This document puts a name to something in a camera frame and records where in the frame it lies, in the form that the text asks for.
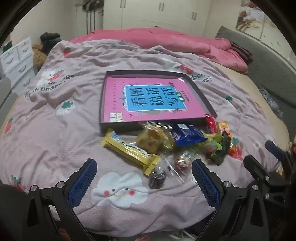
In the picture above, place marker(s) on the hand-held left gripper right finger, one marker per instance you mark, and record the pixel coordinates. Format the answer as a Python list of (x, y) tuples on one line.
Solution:
[(204, 183)]

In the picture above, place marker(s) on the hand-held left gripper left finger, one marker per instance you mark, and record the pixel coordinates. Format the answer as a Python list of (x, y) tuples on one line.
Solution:
[(86, 180)]

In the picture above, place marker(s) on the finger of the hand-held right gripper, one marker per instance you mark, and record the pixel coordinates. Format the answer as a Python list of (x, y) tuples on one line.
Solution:
[(253, 166), (274, 148)]

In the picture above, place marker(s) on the clear packet of red candy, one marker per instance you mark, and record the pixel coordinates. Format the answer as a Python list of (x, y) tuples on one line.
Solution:
[(182, 162)]

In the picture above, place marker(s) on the dark green snack packet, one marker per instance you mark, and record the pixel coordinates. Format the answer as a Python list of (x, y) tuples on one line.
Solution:
[(222, 148)]

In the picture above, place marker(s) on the bright green snack packet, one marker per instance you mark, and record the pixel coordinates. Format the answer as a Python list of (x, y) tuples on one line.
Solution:
[(211, 141)]

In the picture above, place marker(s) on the dark jelly cup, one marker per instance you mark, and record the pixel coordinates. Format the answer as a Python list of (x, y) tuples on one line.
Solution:
[(157, 179)]

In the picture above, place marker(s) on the orange snack packet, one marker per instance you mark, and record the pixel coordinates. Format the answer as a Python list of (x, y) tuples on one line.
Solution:
[(224, 126)]

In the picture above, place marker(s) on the blue cookie packet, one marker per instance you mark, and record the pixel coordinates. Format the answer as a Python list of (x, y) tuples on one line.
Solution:
[(187, 135)]

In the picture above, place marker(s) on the yellow snack bar packet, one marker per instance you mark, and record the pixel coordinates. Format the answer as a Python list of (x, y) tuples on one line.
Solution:
[(129, 150)]

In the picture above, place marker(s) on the red snack packet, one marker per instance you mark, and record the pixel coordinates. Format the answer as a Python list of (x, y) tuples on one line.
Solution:
[(211, 124)]

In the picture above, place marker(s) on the dark shallow box tray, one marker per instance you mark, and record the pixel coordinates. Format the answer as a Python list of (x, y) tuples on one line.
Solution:
[(115, 126)]

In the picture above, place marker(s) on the clear packet of yellow snack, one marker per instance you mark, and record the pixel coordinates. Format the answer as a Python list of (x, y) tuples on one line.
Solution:
[(149, 139)]

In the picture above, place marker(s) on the strawberry printed blanket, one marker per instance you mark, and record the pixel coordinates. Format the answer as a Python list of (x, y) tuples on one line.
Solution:
[(69, 139)]

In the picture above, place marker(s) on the blue patterned cloth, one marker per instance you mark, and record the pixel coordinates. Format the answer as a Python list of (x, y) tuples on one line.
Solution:
[(270, 102)]

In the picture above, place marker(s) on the beige bed sheet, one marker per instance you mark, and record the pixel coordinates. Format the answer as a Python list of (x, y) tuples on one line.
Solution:
[(245, 78)]

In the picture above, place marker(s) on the grey padded headboard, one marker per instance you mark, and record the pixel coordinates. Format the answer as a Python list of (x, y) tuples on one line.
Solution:
[(266, 64)]

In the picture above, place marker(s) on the pink book with blue label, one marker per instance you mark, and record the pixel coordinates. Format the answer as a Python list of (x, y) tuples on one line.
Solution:
[(115, 99)]

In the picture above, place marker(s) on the dark striped pillow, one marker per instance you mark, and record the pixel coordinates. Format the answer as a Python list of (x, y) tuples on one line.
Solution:
[(240, 52)]

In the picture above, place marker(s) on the grey chair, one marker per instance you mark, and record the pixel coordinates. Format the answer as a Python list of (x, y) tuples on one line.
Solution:
[(5, 92)]

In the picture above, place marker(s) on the brown knitted cloth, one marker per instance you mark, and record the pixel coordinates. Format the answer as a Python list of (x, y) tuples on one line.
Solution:
[(39, 56)]

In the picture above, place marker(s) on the white drawer cabinet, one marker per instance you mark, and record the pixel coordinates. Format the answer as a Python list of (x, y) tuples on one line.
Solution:
[(20, 60)]

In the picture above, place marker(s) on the pile of dark clothes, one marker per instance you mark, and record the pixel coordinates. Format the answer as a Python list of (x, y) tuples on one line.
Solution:
[(49, 40)]

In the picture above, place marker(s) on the pink quilt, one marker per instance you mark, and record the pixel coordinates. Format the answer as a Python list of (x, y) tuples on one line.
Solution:
[(161, 39)]

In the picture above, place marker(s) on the coat rack with clothes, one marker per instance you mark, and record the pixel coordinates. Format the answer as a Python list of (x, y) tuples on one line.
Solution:
[(89, 7)]

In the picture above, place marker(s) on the white wardrobe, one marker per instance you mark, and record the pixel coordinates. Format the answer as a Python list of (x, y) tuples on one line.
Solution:
[(143, 14)]

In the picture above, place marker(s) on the wall poster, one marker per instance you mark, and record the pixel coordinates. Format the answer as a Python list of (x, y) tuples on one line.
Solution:
[(249, 20)]

